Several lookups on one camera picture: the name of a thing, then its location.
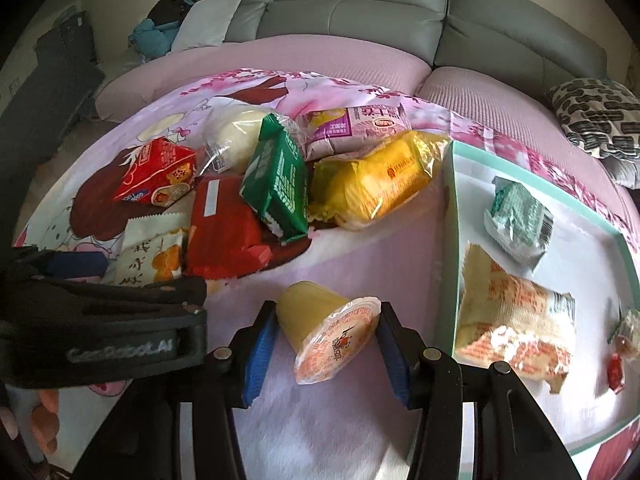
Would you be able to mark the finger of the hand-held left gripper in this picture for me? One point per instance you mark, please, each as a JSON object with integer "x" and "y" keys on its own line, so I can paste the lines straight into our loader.
{"x": 150, "y": 292}
{"x": 75, "y": 263}

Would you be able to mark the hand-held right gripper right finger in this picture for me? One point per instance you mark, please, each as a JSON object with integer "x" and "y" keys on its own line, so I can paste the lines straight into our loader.
{"x": 395, "y": 360}

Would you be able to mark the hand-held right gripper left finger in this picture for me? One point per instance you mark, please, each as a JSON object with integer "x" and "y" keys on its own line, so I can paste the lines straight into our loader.
{"x": 257, "y": 360}

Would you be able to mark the white orange print snack packet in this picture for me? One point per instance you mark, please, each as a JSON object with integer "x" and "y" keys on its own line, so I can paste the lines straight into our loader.
{"x": 150, "y": 255}

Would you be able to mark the yellow jelly cup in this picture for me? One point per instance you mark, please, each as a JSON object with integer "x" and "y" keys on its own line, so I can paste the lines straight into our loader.
{"x": 320, "y": 330}

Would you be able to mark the orange print cracker packet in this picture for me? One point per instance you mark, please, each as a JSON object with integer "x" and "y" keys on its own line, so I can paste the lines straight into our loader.
{"x": 510, "y": 325}

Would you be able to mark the red triangular snack packet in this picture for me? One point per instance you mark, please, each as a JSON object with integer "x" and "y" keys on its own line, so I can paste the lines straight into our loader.
{"x": 155, "y": 170}

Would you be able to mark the long green snack packet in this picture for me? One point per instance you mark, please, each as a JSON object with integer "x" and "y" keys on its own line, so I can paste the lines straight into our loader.
{"x": 277, "y": 185}

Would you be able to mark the green grid snack packet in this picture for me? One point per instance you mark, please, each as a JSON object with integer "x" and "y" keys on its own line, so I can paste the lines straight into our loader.
{"x": 517, "y": 217}

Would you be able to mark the teal rimmed white tray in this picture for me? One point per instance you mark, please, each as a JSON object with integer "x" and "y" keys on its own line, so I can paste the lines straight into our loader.
{"x": 575, "y": 270}

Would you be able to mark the small red candy packet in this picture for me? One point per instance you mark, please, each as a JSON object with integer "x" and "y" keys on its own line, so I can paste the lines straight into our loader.
{"x": 616, "y": 372}

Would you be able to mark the clear cake packet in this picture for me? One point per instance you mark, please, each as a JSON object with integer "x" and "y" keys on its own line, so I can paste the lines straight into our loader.
{"x": 627, "y": 332}

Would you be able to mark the person's left hand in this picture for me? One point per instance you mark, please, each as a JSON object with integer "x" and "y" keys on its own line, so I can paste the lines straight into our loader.
{"x": 45, "y": 420}

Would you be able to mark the printed blanket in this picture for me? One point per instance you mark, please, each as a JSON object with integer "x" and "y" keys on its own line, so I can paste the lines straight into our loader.
{"x": 350, "y": 270}

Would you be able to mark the round bun in clear wrap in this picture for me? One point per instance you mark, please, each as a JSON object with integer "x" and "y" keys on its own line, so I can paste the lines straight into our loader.
{"x": 235, "y": 135}

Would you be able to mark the yellow bread packet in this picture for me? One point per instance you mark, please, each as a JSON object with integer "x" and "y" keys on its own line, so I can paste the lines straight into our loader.
{"x": 375, "y": 180}

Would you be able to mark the dark cabinet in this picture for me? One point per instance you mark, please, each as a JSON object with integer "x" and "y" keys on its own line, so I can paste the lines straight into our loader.
{"x": 55, "y": 80}

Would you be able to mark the purple pink snack packet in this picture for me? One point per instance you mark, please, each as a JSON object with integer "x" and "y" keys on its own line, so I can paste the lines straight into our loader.
{"x": 350, "y": 130}

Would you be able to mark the blue cloth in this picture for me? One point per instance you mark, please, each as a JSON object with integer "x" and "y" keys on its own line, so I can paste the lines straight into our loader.
{"x": 150, "y": 37}

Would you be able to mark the black bag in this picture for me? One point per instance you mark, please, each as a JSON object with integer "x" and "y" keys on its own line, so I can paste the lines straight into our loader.
{"x": 167, "y": 10}

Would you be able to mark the grey pillow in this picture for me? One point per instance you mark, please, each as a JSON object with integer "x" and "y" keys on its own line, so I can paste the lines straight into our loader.
{"x": 627, "y": 170}

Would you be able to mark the black white patterned pillow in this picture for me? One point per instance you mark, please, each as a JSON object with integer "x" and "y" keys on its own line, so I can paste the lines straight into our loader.
{"x": 595, "y": 115}

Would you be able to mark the grey sofa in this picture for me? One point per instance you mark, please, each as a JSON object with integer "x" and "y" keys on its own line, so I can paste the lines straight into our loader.
{"x": 350, "y": 15}

